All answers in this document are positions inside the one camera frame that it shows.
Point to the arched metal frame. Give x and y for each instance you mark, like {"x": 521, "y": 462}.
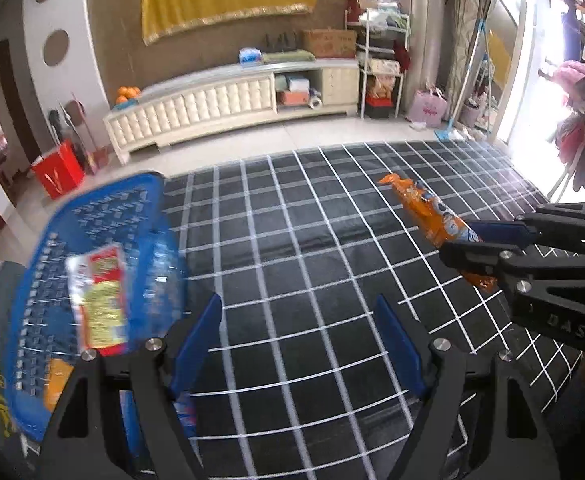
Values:
{"x": 520, "y": 35}

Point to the red gift box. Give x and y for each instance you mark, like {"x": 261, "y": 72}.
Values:
{"x": 380, "y": 94}

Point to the pink gift bag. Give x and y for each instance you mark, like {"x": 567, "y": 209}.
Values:
{"x": 428, "y": 106}

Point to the orange long snack packet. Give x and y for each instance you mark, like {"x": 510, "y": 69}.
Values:
{"x": 422, "y": 205}

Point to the black white checked tablecloth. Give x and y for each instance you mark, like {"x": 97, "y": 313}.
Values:
{"x": 322, "y": 240}

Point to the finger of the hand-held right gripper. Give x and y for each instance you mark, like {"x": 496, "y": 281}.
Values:
{"x": 477, "y": 259}
{"x": 502, "y": 232}

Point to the orange box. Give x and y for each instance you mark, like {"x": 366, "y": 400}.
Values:
{"x": 291, "y": 98}

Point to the dark red cloth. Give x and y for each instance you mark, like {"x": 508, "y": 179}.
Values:
{"x": 401, "y": 55}

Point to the red white snack packet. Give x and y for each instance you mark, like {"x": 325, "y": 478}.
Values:
{"x": 100, "y": 300}

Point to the blue tissue box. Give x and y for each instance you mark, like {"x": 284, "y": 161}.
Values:
{"x": 250, "y": 56}

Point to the red paper bag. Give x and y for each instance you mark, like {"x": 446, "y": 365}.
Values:
{"x": 58, "y": 176}

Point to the white paper roll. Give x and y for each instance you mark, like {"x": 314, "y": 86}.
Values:
{"x": 315, "y": 103}

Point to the pink blanket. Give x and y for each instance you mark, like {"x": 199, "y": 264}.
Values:
{"x": 567, "y": 77}

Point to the blue hanging garment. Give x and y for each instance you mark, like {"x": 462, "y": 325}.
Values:
{"x": 570, "y": 25}

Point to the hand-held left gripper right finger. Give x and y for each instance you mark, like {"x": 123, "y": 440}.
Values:
{"x": 402, "y": 347}

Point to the bunch of oranges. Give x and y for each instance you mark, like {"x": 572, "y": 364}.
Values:
{"x": 127, "y": 92}

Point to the clothes drying rack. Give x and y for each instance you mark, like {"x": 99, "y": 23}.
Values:
{"x": 562, "y": 180}

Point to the red garment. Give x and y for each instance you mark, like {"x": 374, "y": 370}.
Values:
{"x": 577, "y": 150}

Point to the green cushion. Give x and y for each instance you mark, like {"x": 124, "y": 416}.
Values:
{"x": 288, "y": 55}

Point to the cream television cabinet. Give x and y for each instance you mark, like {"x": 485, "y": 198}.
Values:
{"x": 197, "y": 105}

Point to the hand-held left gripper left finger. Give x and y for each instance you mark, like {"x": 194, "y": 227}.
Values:
{"x": 195, "y": 345}

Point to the broom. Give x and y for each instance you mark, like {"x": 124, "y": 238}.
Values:
{"x": 88, "y": 135}

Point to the pale blue box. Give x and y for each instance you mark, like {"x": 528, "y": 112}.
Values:
{"x": 293, "y": 82}

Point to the silver standing air conditioner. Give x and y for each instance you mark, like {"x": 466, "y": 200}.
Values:
{"x": 430, "y": 35}

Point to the patterned beige curtain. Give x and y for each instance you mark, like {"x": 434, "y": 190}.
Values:
{"x": 472, "y": 35}

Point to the brown cardboard box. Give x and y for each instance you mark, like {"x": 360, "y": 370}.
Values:
{"x": 328, "y": 43}

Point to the white metal rack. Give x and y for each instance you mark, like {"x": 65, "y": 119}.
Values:
{"x": 367, "y": 40}

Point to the blue plate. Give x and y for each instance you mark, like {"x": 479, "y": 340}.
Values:
{"x": 125, "y": 103}

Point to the blue plastic basket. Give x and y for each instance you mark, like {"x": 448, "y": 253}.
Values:
{"x": 47, "y": 240}

